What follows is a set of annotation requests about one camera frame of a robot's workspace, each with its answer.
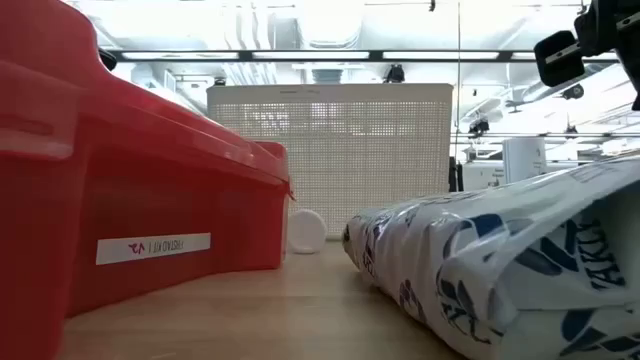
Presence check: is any white blue wipes pack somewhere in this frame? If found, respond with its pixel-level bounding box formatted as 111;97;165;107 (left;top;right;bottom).
342;155;640;360

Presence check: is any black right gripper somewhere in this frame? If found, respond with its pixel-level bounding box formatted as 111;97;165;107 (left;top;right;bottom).
533;0;640;111

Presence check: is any red first aid kit case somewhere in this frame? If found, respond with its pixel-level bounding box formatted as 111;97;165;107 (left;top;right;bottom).
0;0;295;360

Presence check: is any black ceiling light rail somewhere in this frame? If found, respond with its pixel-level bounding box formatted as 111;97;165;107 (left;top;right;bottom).
107;48;621;64

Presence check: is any white standing sign board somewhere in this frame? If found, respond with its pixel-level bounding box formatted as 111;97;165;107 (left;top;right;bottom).
502;137;549;185

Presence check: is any thin vertical metal pole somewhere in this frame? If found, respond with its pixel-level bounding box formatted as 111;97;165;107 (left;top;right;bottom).
455;0;462;192

